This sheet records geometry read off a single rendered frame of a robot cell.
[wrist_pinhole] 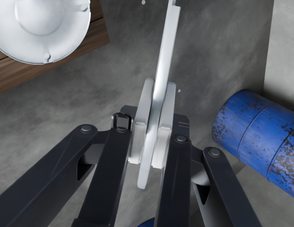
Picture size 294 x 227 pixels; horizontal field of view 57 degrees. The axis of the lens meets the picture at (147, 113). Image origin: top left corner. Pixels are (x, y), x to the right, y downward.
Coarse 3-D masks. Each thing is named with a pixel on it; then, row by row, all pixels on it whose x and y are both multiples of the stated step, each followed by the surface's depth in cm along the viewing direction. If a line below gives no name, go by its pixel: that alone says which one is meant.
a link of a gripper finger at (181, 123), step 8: (176, 120) 18; (184, 120) 18; (176, 128) 17; (184, 128) 17; (168, 144) 15; (192, 152) 15; (200, 152) 15; (192, 160) 14; (200, 160) 14; (192, 168) 15; (200, 168) 14; (192, 176) 15; (200, 176) 15; (200, 184) 15; (208, 184) 15
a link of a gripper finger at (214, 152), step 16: (208, 160) 14; (224, 160) 14; (208, 176) 13; (224, 176) 13; (208, 192) 15; (224, 192) 12; (240, 192) 12; (208, 208) 13; (224, 208) 11; (240, 208) 11; (208, 224) 13; (224, 224) 11; (240, 224) 11; (256, 224) 11
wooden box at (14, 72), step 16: (96, 0) 86; (96, 16) 88; (96, 32) 91; (80, 48) 90; (96, 48) 94; (0, 64) 77; (16, 64) 80; (32, 64) 83; (48, 64) 86; (0, 80) 79; (16, 80) 82
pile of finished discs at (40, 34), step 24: (0, 0) 66; (24, 0) 69; (48, 0) 72; (72, 0) 76; (0, 24) 68; (24, 24) 71; (48, 24) 75; (72, 24) 80; (0, 48) 71; (24, 48) 75; (48, 48) 79; (72, 48) 83
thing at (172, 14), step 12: (168, 12) 17; (168, 24) 17; (168, 36) 17; (168, 48) 17; (168, 60) 17; (156, 72) 18; (168, 72) 18; (156, 84) 18; (156, 96) 18; (156, 108) 18; (156, 120) 19; (156, 132) 19; (144, 144) 20; (144, 156) 21; (144, 168) 22; (144, 180) 24
